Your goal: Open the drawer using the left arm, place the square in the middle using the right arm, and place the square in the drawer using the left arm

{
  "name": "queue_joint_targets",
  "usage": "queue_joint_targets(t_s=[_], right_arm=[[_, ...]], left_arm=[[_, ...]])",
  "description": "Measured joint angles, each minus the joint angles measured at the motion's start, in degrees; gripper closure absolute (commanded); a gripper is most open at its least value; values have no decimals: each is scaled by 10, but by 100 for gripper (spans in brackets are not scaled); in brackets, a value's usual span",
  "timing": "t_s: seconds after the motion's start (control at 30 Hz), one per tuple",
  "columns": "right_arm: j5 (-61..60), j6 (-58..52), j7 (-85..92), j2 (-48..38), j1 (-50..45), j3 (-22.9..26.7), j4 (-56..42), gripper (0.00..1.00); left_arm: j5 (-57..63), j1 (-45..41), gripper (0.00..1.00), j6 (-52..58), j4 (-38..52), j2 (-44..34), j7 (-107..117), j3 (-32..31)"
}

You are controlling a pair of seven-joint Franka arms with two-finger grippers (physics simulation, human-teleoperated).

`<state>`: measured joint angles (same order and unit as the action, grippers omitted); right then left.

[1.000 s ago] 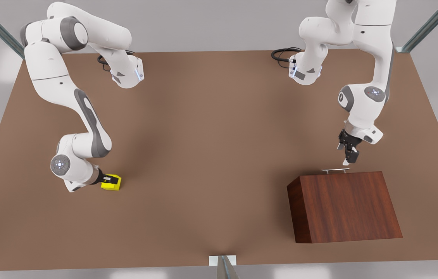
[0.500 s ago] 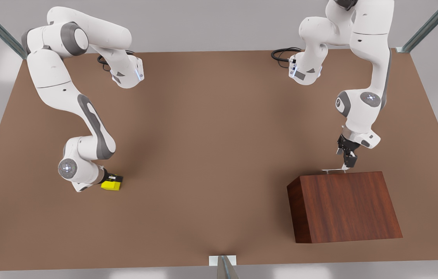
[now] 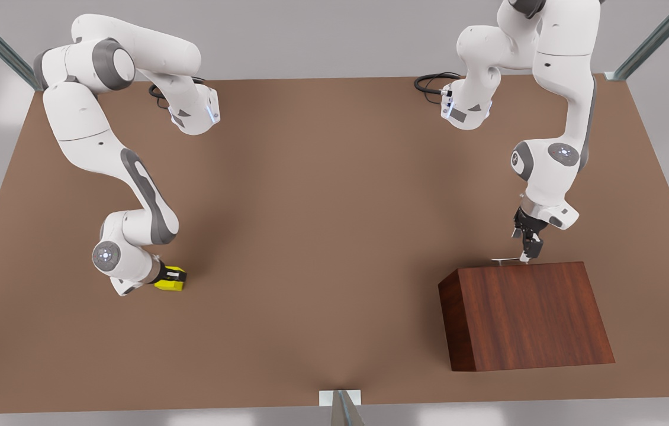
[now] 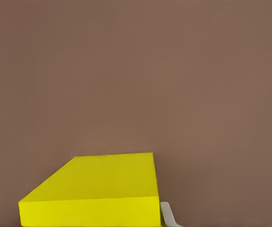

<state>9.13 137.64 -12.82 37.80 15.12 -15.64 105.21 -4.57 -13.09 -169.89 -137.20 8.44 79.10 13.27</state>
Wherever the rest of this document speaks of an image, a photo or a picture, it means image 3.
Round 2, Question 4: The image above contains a yellow square block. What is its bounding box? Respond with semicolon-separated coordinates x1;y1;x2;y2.
154;266;187;292

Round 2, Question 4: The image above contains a black cable loop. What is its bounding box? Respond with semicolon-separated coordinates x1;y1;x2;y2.
148;76;207;111
414;72;463;96

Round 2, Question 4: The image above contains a dark wooden drawer cabinet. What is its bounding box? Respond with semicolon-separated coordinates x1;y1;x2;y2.
438;262;616;373

